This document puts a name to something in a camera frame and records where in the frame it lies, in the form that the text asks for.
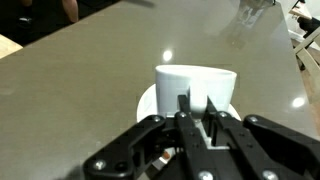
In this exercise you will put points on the white ceramic bowl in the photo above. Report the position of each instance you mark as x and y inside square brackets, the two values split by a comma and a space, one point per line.
[146, 103]

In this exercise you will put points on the light wooden board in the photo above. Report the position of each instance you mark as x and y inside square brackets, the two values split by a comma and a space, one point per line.
[8, 46]

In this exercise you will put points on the bare person leg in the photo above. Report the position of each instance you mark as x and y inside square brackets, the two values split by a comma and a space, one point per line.
[70, 10]

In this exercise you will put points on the black office chair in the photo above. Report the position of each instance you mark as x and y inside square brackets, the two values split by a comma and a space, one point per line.
[310, 25]

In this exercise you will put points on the white ceramic mug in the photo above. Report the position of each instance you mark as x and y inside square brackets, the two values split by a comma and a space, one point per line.
[200, 80]

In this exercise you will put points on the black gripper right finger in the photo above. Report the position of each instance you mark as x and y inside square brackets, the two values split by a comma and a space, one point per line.
[283, 143]

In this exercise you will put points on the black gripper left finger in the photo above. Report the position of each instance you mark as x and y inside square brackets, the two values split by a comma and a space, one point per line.
[126, 150]

